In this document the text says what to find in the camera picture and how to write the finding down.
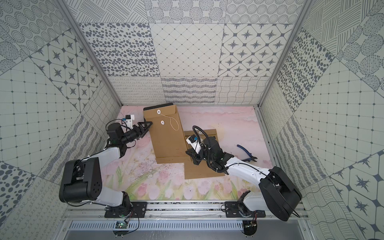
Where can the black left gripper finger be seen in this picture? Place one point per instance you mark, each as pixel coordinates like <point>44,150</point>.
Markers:
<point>149,123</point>
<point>145,129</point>

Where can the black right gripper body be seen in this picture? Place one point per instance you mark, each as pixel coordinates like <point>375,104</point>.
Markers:
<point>198,157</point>

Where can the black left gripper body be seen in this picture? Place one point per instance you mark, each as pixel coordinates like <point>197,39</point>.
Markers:
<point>137,131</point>

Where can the brown kraft file bag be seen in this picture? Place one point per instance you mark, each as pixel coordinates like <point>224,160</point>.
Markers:
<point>167,135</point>
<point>200,171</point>

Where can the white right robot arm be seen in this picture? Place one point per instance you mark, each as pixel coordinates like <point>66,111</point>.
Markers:
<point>280,194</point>

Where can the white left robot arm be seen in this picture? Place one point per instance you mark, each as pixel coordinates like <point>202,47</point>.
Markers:
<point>82,179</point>

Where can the black plastic tool case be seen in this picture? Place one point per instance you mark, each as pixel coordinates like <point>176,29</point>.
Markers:
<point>158,106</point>

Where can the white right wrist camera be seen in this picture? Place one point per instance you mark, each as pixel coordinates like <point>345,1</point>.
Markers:
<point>194,141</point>

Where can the aluminium mounting rail frame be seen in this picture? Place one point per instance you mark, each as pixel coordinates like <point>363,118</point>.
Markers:
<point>165,210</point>

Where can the blue handled pliers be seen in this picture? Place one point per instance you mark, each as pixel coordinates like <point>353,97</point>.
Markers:
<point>250,158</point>

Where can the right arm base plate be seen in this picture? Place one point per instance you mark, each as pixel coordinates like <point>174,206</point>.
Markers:
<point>244,209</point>

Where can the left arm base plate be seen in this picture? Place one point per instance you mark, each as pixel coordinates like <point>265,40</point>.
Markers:
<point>138,209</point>

